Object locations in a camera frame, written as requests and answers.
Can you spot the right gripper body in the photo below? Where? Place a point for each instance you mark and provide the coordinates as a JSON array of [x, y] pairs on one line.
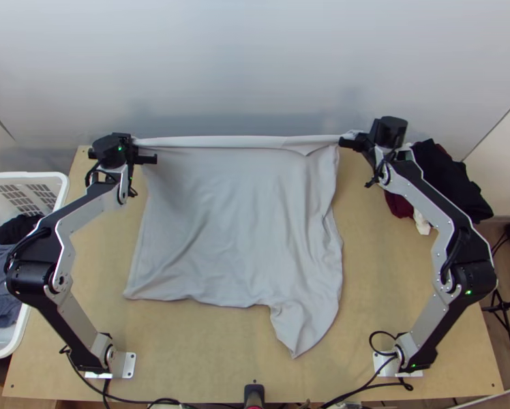
[[387, 132]]

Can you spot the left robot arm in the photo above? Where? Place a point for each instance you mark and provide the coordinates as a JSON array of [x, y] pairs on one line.
[[67, 221]]

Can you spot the light grey t-shirt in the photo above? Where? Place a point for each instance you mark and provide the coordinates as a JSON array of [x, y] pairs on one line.
[[238, 213]]

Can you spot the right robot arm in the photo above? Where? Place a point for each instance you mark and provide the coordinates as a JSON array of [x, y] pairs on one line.
[[434, 213]]

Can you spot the white laundry basket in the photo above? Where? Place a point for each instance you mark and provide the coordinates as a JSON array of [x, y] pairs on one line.
[[20, 187]]

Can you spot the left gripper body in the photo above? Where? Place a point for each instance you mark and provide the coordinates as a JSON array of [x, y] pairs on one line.
[[110, 151]]

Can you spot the black tripod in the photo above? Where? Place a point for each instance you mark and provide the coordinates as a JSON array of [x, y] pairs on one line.
[[504, 304]]

